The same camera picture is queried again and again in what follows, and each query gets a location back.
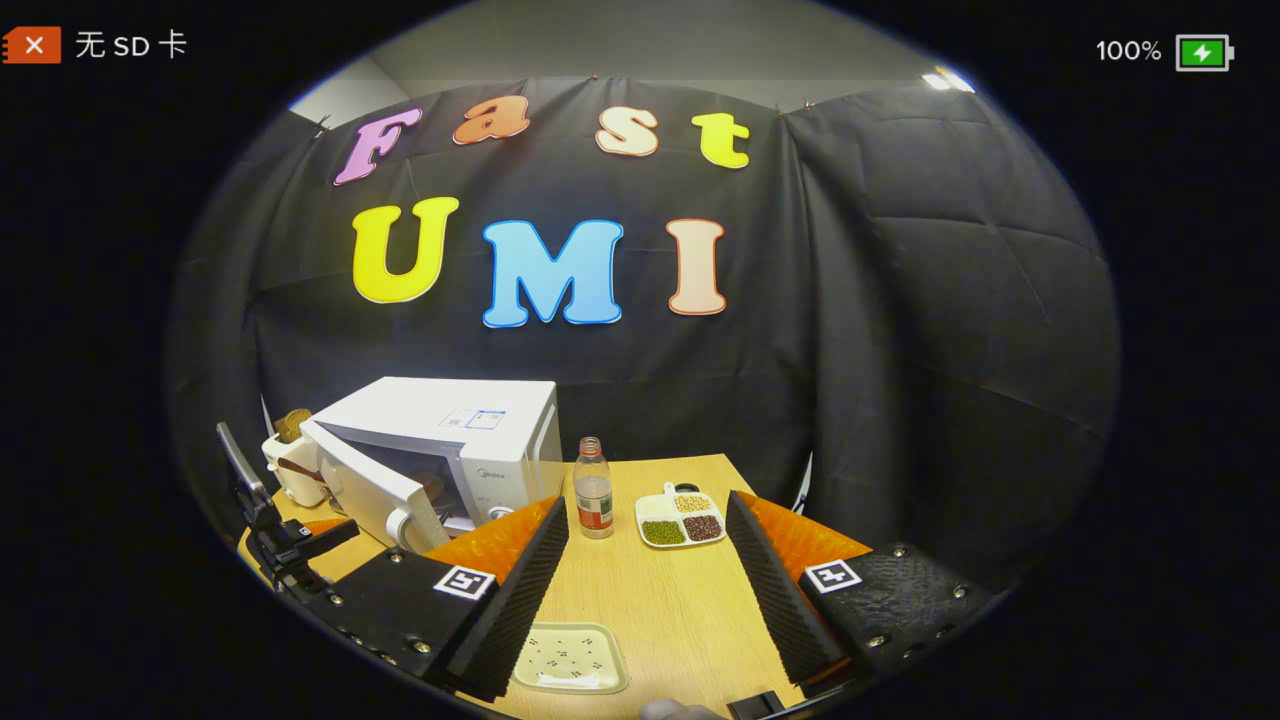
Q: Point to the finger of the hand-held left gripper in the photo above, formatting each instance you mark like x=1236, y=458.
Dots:
x=325, y=540

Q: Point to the white toaster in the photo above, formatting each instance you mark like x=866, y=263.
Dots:
x=290, y=475

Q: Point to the white microwave oven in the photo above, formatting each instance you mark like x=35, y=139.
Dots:
x=430, y=410

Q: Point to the pale green square plate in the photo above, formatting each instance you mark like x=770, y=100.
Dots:
x=570, y=657

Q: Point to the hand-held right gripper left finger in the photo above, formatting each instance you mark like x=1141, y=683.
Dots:
x=520, y=600

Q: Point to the brown bread slice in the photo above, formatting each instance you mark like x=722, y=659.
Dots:
x=293, y=425

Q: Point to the black backdrop cloth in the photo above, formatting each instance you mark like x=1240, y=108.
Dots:
x=850, y=350

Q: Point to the white divided dish of beans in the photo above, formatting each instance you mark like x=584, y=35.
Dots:
x=680, y=520

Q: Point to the ceiling light panel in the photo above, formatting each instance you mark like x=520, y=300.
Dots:
x=948, y=80

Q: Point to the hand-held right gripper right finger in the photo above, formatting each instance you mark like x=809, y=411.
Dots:
x=775, y=600

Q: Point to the clear bottle with red label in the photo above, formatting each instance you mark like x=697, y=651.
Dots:
x=594, y=500

